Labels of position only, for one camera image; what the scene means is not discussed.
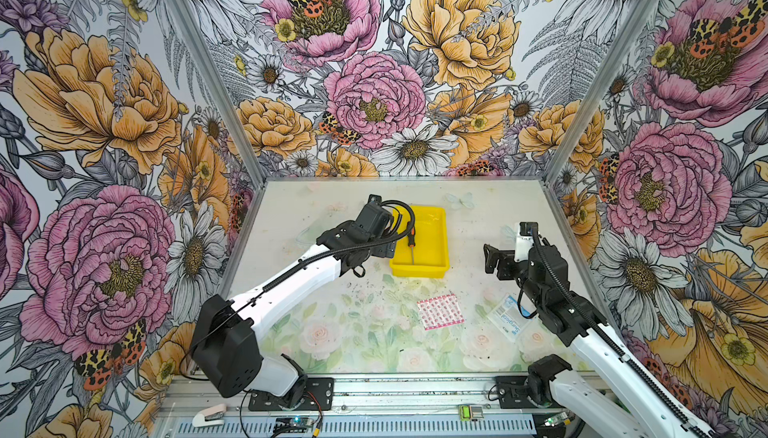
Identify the orange black handled screwdriver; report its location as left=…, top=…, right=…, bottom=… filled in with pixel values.
left=407, top=221, right=416, bottom=265

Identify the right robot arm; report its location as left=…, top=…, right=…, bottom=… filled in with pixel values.
left=483, top=222, right=719, bottom=437

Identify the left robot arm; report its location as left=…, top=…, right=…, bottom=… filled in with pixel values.
left=186, top=195, right=415, bottom=409

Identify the yellow plastic bin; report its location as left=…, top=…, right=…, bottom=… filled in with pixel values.
left=390, top=206, right=450, bottom=279

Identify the white blue plastic packet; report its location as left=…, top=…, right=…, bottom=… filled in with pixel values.
left=487, top=295, right=528, bottom=343

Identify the clear glass bowl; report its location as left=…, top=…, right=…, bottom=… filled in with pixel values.
left=296, top=216, right=337, bottom=247

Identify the pink patterned sticker sheet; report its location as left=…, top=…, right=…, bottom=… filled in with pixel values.
left=417, top=294, right=465, bottom=331

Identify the small green display module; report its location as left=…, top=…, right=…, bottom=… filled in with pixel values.
left=459, top=404, right=484, bottom=422

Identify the green circuit board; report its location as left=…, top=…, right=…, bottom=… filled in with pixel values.
left=272, top=416, right=318, bottom=436

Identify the white pink stapler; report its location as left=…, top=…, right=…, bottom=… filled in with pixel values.
left=192, top=404, right=227, bottom=428

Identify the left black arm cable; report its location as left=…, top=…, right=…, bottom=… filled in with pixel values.
left=191, top=199, right=416, bottom=355

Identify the right black corrugated cable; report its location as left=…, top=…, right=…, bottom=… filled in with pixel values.
left=527, top=227, right=715, bottom=438

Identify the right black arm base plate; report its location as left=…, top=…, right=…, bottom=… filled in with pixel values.
left=493, top=375, right=562, bottom=409

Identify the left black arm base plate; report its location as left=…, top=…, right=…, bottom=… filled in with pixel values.
left=247, top=376, right=335, bottom=412

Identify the aluminium front rail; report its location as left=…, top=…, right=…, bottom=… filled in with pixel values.
left=152, top=372, right=596, bottom=437

